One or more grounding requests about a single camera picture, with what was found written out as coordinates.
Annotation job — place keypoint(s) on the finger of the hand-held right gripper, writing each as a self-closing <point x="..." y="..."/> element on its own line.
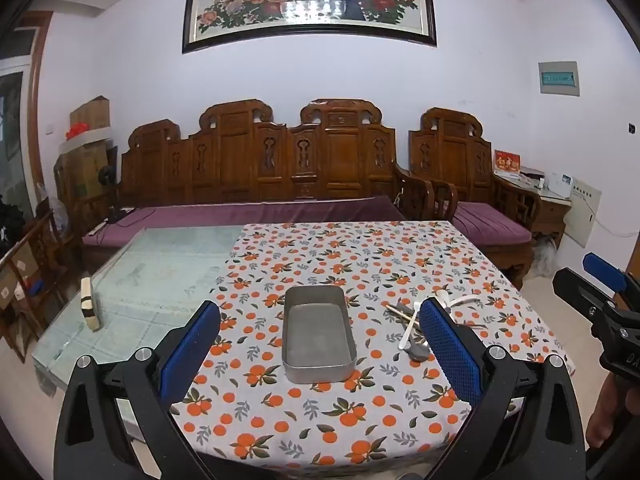
<point x="580" y="290"/>
<point x="605" y="270"/>

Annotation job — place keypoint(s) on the purple sofa cushion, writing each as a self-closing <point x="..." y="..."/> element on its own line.
<point x="240" y="212"/>

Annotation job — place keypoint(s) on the wooden chair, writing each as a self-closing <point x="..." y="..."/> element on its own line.
<point x="35" y="270"/>

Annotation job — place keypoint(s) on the carved wooden armchair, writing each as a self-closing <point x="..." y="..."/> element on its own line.
<point x="452" y="155"/>

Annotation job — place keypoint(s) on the wall electrical panel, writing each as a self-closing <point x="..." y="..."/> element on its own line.
<point x="559" y="79"/>

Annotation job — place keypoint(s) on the black fan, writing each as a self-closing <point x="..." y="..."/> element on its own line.
<point x="107" y="180"/>

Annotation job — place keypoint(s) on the wooden door frame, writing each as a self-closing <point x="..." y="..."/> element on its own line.
<point x="36" y="110"/>

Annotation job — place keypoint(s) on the clear plastic bag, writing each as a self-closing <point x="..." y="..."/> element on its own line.
<point x="545" y="257"/>

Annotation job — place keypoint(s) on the person's right hand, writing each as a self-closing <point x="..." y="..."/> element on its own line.
<point x="602" y="415"/>

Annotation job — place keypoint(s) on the carved wooden sofa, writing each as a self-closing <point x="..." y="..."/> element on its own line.
<point x="280" y="160"/>

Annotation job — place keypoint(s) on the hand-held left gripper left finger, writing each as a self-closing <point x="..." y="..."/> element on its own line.
<point x="187" y="350"/>

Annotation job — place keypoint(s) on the orange print tablecloth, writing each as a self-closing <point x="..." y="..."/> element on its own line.
<point x="320" y="250"/>

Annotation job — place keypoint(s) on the large white spoon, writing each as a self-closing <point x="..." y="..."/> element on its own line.
<point x="450" y="297"/>

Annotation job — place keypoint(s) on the white wall panel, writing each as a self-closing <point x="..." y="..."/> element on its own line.
<point x="584" y="210"/>

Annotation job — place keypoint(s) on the wooden side table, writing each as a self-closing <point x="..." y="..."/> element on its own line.
<point x="547" y="210"/>

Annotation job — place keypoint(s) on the large cardboard box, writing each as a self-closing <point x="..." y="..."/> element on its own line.
<point x="85" y="170"/>

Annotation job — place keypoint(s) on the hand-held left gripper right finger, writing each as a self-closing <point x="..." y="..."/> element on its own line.
<point x="450" y="350"/>

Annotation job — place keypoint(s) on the metal tray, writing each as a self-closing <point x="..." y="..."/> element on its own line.
<point x="317" y="330"/>

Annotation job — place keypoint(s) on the light bamboo chopstick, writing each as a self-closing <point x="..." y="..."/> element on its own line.
<point x="397" y="311"/>

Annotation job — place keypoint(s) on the white box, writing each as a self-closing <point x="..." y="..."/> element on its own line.
<point x="561" y="184"/>

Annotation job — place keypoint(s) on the purple armchair cushion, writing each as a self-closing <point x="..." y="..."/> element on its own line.
<point x="490" y="225"/>

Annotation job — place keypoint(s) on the small white spoon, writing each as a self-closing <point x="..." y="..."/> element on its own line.
<point x="409" y="327"/>

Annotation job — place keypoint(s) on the framed floral painting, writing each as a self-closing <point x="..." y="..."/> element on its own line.
<point x="310" y="0"/>

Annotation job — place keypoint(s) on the striped wooden block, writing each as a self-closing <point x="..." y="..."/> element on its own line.
<point x="90" y="305"/>

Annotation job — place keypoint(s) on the red box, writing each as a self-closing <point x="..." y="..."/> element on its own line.
<point x="507" y="161"/>

